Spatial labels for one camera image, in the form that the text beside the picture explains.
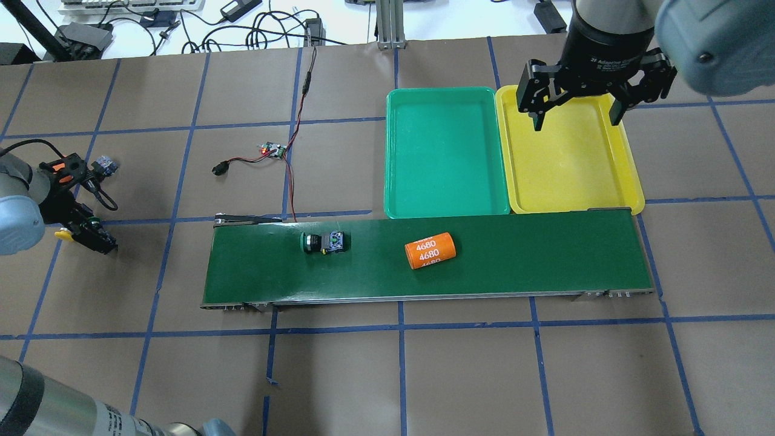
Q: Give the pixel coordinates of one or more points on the small motor controller board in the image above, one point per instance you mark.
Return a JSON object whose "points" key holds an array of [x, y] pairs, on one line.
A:
{"points": [[273, 150]]}

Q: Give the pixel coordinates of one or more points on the yellow plastic tray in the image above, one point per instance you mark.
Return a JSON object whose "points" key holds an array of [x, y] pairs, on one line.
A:
{"points": [[577, 162]]}

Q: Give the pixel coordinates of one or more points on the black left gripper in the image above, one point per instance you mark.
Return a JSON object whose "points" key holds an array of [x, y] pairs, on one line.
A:
{"points": [[65, 210]]}

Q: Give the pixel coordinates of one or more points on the black barrel plug connector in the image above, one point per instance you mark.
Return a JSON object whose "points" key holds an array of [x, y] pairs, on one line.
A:
{"points": [[220, 169]]}

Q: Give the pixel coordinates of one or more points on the green plastic tray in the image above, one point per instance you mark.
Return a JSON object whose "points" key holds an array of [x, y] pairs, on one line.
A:
{"points": [[443, 154]]}

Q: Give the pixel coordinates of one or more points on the yellow push button switch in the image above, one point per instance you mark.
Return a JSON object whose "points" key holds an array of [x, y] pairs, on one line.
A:
{"points": [[64, 234]]}

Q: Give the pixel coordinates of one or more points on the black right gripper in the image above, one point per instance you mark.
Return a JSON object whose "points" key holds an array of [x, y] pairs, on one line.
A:
{"points": [[605, 56]]}

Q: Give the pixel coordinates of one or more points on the green push button switch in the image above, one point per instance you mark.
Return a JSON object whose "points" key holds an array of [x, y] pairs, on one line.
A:
{"points": [[332, 242]]}

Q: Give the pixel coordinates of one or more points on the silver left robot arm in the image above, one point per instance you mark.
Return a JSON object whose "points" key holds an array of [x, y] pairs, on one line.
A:
{"points": [[33, 198]]}

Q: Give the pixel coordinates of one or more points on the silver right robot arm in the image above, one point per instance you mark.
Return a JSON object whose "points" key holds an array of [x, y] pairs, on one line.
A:
{"points": [[720, 48]]}

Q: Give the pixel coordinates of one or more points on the green conveyor belt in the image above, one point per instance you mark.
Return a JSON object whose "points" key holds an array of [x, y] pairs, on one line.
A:
{"points": [[259, 264]]}

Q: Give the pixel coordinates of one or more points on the aluminium frame post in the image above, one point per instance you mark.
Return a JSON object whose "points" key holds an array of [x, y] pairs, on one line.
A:
{"points": [[390, 24]]}

